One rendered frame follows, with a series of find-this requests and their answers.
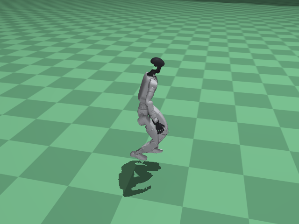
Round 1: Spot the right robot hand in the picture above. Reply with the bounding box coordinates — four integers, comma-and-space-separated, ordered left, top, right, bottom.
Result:
152, 120, 165, 134

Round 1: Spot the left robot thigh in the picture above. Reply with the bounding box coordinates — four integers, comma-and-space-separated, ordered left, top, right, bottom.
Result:
153, 105, 168, 134

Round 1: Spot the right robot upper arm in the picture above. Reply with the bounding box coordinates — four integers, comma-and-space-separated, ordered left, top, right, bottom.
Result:
145, 79, 157, 106

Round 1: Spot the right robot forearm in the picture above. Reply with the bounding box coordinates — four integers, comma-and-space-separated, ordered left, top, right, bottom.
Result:
147, 101, 158, 123

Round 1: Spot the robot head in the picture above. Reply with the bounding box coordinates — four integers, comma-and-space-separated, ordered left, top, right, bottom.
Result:
147, 57, 164, 77

